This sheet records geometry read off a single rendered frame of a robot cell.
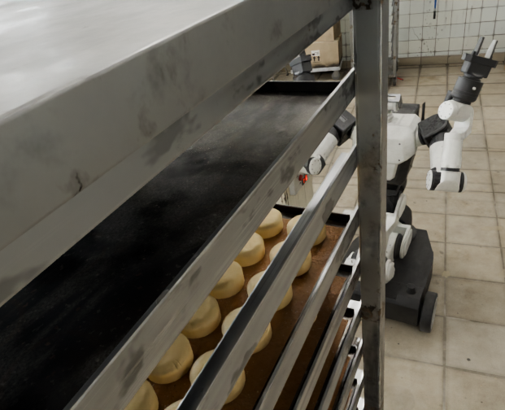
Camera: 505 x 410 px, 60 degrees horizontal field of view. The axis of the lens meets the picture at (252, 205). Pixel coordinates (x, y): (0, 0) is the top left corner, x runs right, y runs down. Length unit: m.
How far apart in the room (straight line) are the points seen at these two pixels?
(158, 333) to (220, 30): 0.15
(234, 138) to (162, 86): 0.27
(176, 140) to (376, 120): 0.33
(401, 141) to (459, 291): 1.03
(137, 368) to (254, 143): 0.25
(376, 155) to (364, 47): 0.12
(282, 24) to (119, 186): 0.12
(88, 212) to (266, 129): 0.28
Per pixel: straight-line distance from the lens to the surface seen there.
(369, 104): 0.51
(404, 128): 1.95
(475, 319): 2.53
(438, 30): 5.87
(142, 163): 0.20
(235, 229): 0.28
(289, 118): 0.46
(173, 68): 0.17
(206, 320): 0.47
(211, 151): 0.42
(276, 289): 0.36
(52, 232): 0.17
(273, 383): 0.41
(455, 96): 1.76
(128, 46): 0.17
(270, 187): 0.32
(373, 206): 0.57
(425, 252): 2.59
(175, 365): 0.45
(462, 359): 2.35
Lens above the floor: 1.85
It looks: 33 degrees down
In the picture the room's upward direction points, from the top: 11 degrees counter-clockwise
